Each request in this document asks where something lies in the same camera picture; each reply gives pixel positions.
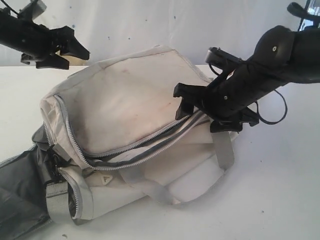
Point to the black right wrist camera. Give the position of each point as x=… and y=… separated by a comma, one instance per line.
x=222, y=59

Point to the white canvas backpack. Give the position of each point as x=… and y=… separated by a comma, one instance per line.
x=110, y=137

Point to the white backdrop curtain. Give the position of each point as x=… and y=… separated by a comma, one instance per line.
x=111, y=28

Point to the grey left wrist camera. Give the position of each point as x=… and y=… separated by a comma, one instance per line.
x=32, y=10

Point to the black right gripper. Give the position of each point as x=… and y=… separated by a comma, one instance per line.
x=227, y=99

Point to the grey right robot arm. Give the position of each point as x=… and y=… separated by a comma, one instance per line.
x=281, y=56

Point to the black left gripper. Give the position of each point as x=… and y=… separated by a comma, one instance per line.
x=37, y=43

